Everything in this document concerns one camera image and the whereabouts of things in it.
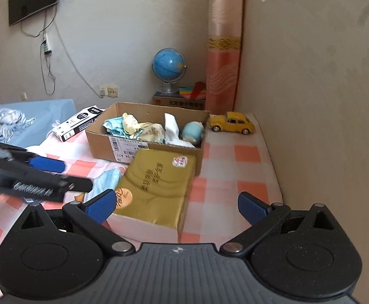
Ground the brown cardboard box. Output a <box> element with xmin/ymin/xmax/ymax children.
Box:
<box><xmin>85</xmin><ymin>102</ymin><xmax>211</xmax><ymax>176</ymax></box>

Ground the pink checked tablecloth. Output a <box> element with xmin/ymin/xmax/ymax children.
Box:
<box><xmin>0</xmin><ymin>111</ymin><xmax>283</xmax><ymax>260</ymax></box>

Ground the light blue plush toy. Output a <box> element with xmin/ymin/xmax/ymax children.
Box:
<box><xmin>180</xmin><ymin>121</ymin><xmax>205</xmax><ymax>143</ymax></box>

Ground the gold tissue pack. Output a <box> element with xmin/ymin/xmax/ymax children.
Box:
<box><xmin>108</xmin><ymin>149</ymin><xmax>198</xmax><ymax>243</ymax></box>

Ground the light blue face mask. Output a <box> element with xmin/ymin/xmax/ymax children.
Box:
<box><xmin>83</xmin><ymin>168</ymin><xmax>125</xmax><ymax>203</ymax></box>
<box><xmin>102</xmin><ymin>116</ymin><xmax>131</xmax><ymax>140</ymax></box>

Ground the white cable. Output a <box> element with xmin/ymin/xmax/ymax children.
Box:
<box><xmin>46</xmin><ymin>13</ymin><xmax>102</xmax><ymax>96</ymax></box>

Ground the crumpled white blue cloth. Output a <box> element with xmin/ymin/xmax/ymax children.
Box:
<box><xmin>0</xmin><ymin>101</ymin><xmax>37</xmax><ymax>143</ymax></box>

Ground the blue bed sheet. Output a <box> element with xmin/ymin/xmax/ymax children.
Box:
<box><xmin>0</xmin><ymin>99</ymin><xmax>77</xmax><ymax>153</ymax></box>

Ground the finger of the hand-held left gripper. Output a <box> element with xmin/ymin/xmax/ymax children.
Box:
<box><xmin>0</xmin><ymin>165</ymin><xmax>93</xmax><ymax>202</ymax></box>
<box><xmin>0</xmin><ymin>139</ymin><xmax>66</xmax><ymax>174</ymax></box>

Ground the black cable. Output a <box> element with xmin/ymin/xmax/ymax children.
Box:
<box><xmin>21</xmin><ymin>8</ymin><xmax>57</xmax><ymax>96</ymax></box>

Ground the cream satin cloth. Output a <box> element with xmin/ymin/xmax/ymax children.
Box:
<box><xmin>122</xmin><ymin>112</ymin><xmax>140</xmax><ymax>134</ymax></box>

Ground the black and white box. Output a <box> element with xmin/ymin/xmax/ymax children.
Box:
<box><xmin>52</xmin><ymin>107</ymin><xmax>105</xmax><ymax>142</ymax></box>

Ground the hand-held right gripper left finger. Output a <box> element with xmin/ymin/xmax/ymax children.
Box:
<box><xmin>13</xmin><ymin>189</ymin><xmax>135</xmax><ymax>256</ymax></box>

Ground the yellow toy car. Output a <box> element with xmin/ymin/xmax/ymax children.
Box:
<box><xmin>208</xmin><ymin>111</ymin><xmax>255</xmax><ymax>135</ymax></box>

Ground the black wall television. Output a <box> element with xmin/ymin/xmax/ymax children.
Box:
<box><xmin>8</xmin><ymin>0</ymin><xmax>60</xmax><ymax>27</ymax></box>

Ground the pink patterned curtain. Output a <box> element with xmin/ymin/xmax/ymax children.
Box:
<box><xmin>205</xmin><ymin>0</ymin><xmax>245</xmax><ymax>115</ymax></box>

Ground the small brown printed box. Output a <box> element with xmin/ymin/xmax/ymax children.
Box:
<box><xmin>153</xmin><ymin>91</ymin><xmax>206</xmax><ymax>111</ymax></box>

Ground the colourful paper stack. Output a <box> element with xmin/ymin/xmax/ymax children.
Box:
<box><xmin>178</xmin><ymin>82</ymin><xmax>207</xmax><ymax>101</ymax></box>

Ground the blue desk globe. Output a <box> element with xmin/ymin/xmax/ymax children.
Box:
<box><xmin>152</xmin><ymin>48</ymin><xmax>187</xmax><ymax>96</ymax></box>

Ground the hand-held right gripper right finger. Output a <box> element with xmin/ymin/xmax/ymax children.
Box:
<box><xmin>220</xmin><ymin>192</ymin><xmax>343</xmax><ymax>256</ymax></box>

